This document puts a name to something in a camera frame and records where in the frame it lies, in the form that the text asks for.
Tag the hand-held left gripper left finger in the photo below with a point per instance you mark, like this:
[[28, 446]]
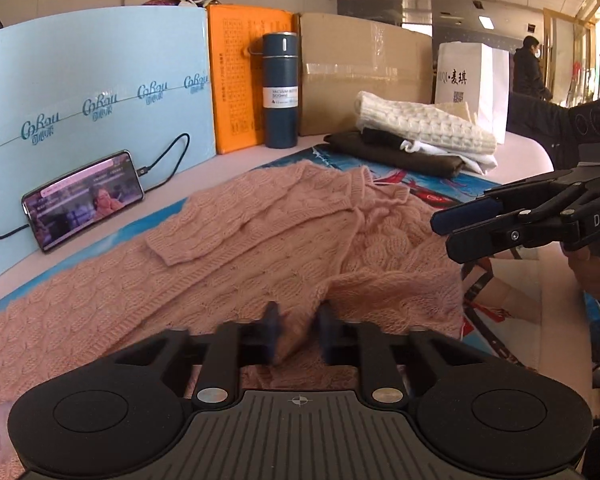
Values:
[[270, 332]]

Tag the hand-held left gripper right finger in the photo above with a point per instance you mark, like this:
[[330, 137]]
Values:
[[325, 332]]

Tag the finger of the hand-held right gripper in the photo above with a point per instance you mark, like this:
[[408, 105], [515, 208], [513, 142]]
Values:
[[467, 216], [485, 247]]

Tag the person's right hand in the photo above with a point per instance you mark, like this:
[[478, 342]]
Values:
[[595, 275]]

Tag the blue printed mat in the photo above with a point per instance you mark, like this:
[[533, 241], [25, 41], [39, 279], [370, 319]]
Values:
[[430, 187]]

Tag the white folded cloth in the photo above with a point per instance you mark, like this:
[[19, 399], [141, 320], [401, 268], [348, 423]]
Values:
[[472, 160]]

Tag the white knit sweater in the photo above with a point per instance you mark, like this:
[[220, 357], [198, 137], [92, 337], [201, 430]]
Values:
[[420, 122]]

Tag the dark brown folded garment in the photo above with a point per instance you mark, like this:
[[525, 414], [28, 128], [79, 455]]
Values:
[[380, 152]]

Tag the black folded garment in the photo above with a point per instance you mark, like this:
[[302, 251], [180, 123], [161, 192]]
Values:
[[382, 137]]

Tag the white paper bag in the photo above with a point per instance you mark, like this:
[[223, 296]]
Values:
[[472, 75]]

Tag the brown cardboard box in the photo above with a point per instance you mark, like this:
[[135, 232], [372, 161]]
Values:
[[360, 60]]

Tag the ceiling light panel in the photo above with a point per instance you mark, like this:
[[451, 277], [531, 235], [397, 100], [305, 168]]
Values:
[[488, 23]]

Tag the dark blue vacuum bottle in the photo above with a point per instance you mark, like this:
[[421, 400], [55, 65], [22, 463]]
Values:
[[281, 90]]

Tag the black smartphone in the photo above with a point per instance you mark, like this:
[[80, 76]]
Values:
[[85, 200]]

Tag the orange cardboard box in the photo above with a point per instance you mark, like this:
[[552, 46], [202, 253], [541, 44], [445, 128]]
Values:
[[232, 85]]

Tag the light blue cardboard box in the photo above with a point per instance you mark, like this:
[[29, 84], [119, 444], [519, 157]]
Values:
[[105, 60]]

